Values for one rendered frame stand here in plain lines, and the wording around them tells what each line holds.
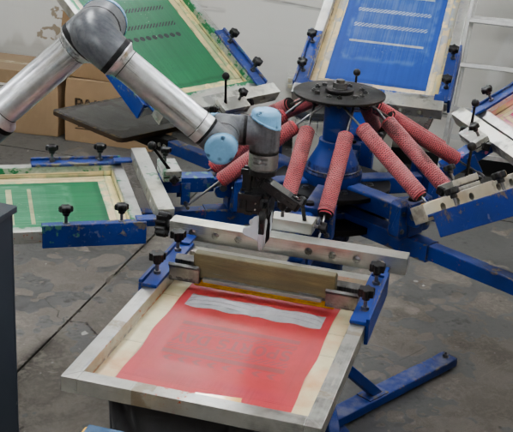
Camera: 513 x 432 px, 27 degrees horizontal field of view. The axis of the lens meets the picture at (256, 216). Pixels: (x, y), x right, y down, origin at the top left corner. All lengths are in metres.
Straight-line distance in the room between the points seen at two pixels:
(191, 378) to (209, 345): 0.16
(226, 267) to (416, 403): 1.67
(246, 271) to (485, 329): 2.32
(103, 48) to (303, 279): 0.79
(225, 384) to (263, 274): 0.45
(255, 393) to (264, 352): 0.19
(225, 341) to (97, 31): 0.79
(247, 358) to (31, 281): 2.70
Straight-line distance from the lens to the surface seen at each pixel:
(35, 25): 7.57
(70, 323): 4.75
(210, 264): 2.83
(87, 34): 2.50
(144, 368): 2.50
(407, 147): 3.40
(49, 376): 4.36
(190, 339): 2.63
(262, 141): 2.65
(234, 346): 2.60
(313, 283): 2.77
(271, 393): 2.43
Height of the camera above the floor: 2.21
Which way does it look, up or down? 22 degrees down
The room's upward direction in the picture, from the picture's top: 3 degrees clockwise
